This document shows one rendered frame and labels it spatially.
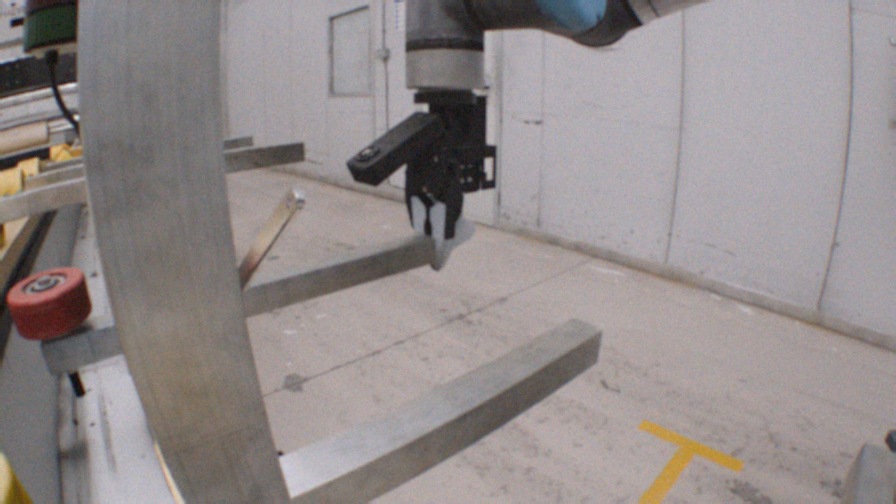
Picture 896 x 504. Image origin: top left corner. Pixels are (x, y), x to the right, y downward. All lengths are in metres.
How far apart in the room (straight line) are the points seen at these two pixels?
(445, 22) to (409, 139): 0.13
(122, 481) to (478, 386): 0.48
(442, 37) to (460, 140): 0.12
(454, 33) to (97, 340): 0.45
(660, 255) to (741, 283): 0.55
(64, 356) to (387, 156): 0.37
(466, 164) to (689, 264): 2.46
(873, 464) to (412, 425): 0.28
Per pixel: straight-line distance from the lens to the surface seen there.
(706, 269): 2.90
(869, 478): 0.32
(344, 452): 0.25
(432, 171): 0.53
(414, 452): 0.26
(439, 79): 0.51
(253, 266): 0.29
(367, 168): 0.48
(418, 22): 0.53
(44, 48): 0.37
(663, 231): 2.94
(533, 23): 0.48
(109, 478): 0.66
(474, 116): 0.56
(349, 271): 0.49
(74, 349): 0.44
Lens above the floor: 1.03
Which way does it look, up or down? 19 degrees down
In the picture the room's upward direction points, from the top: straight up
